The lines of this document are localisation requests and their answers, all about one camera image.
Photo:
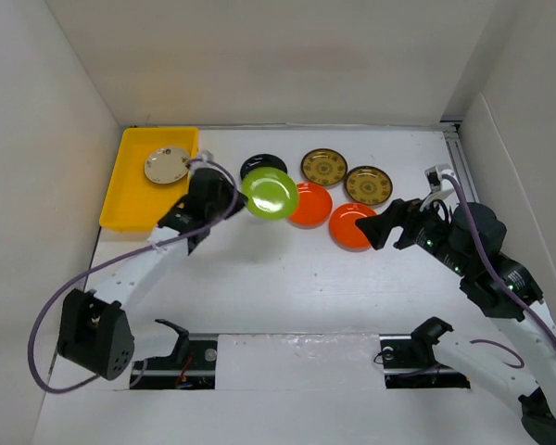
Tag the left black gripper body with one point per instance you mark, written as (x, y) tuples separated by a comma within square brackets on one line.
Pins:
[(219, 209)]

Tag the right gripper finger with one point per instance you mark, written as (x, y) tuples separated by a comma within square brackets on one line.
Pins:
[(378, 228), (408, 236)]

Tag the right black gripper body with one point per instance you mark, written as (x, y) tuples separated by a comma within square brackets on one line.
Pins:
[(430, 235)]

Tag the green plate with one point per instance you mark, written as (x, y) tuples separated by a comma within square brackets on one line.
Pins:
[(271, 193)]

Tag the orange plate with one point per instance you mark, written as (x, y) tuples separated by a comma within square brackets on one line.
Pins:
[(343, 228), (314, 206)]

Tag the black plate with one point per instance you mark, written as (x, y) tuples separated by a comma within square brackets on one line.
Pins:
[(261, 161)]

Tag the cream floral plate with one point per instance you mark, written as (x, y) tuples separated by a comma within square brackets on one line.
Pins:
[(167, 165)]

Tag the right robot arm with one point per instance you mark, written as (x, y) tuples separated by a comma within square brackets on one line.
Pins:
[(511, 300)]

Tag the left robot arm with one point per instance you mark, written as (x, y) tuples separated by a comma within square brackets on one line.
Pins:
[(95, 326)]

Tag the yellow plastic bin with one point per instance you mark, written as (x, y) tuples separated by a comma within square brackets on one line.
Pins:
[(133, 203)]

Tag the yellow patterned plate right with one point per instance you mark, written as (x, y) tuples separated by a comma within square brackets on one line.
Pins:
[(368, 185)]

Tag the yellow patterned plate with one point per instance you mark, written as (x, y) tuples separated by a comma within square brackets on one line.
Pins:
[(324, 166), (368, 185)]

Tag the yellow patterned plate left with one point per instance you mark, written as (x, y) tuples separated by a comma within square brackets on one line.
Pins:
[(324, 166)]

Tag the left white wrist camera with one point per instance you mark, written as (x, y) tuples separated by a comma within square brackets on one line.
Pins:
[(203, 159)]

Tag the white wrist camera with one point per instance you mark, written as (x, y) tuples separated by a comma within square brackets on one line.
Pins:
[(435, 177), (203, 159)]

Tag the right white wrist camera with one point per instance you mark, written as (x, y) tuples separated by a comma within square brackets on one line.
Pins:
[(435, 177)]

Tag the aluminium rail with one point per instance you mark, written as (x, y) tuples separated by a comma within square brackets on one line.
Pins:
[(450, 129)]

